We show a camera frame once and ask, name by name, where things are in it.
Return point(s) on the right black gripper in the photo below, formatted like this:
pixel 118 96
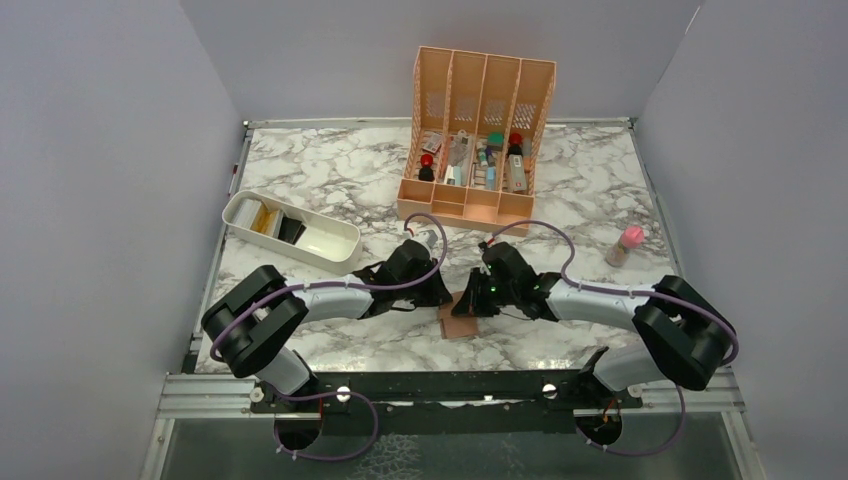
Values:
pixel 471 303

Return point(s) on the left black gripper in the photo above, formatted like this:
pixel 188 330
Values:
pixel 436 295

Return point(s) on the brown leather card holder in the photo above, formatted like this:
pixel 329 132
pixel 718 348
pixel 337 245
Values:
pixel 452 327

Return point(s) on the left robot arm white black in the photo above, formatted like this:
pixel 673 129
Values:
pixel 251 325

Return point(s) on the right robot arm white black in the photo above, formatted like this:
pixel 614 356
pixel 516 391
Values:
pixel 681 338

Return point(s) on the stack of cards in tray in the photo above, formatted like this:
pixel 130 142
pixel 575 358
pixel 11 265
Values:
pixel 255 216

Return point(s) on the white plastic tray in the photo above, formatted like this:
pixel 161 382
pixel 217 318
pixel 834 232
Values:
pixel 304 235

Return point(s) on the red black stamp left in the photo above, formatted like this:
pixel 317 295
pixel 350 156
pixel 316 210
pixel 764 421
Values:
pixel 426 171

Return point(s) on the red black stamp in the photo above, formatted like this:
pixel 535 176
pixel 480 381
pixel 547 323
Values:
pixel 515 144
pixel 426 171

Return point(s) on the red black stamp right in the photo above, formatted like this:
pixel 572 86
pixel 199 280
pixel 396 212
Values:
pixel 515 144

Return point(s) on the pink cap small bottle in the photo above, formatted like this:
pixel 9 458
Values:
pixel 629 240

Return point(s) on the green cap bottle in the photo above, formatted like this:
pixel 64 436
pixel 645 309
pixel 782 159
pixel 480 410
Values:
pixel 495 141

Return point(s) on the peach desk organizer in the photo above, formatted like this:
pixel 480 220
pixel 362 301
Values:
pixel 459 98

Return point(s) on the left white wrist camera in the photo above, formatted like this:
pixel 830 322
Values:
pixel 428 238

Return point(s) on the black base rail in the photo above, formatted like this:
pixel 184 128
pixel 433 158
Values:
pixel 433 403

